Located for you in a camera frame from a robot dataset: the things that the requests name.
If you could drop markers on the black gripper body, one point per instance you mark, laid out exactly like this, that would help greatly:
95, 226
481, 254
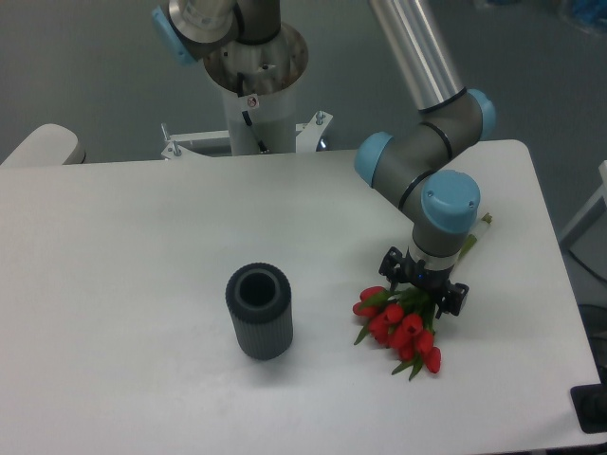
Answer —
428, 273

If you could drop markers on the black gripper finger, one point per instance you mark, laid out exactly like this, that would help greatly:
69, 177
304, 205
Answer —
452, 299
392, 268

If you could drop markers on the red tulip bouquet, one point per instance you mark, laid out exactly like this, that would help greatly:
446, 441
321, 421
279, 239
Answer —
401, 320

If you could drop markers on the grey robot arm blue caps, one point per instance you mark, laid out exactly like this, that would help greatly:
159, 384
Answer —
255, 57

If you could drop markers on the dark grey ribbed vase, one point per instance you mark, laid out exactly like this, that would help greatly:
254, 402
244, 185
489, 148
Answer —
259, 300

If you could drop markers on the black device at table edge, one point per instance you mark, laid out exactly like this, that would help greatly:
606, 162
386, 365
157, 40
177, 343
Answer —
590, 407

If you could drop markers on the white pedestal base frame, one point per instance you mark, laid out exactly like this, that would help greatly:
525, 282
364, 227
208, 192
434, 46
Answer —
309, 138

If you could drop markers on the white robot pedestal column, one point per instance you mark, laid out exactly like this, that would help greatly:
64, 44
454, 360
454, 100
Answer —
261, 124

